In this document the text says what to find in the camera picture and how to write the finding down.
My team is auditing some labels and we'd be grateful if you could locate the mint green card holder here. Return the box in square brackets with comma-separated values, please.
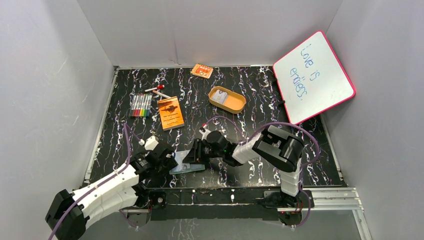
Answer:
[169, 150, 205, 175]

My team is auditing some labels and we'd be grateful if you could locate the red capped marker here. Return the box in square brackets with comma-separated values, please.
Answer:
[144, 84, 165, 93]

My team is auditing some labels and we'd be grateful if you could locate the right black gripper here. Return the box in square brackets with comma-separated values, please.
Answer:
[182, 138, 224, 165]

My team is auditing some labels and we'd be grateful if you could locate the tan oval tray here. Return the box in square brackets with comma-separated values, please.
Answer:
[208, 86, 247, 114]

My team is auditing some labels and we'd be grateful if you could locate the silver card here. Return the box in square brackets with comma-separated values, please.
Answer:
[174, 150, 190, 169]
[210, 90, 228, 105]

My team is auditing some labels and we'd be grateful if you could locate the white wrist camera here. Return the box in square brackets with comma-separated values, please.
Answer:
[199, 123, 211, 140]
[138, 135, 159, 151]

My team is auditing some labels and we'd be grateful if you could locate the pack of coloured markers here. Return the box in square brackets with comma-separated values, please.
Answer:
[130, 93, 153, 118]

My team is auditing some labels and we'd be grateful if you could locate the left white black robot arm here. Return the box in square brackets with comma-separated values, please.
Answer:
[45, 142, 178, 240]

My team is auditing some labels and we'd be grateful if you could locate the black aluminium base frame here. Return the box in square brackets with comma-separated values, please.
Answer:
[66, 187, 365, 229]

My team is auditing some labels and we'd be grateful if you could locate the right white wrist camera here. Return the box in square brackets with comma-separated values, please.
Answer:
[199, 123, 211, 140]

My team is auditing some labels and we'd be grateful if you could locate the white marker pen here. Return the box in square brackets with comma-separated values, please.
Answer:
[152, 90, 171, 99]

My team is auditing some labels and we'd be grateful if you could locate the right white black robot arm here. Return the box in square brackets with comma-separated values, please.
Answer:
[181, 125, 304, 207]

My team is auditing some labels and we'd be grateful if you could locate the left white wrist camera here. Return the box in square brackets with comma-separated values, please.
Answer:
[138, 135, 159, 151]

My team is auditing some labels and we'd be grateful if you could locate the orange paperback book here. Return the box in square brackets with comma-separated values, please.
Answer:
[157, 96, 185, 131]

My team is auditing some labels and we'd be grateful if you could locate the pink framed whiteboard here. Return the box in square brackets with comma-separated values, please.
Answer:
[272, 30, 356, 125]

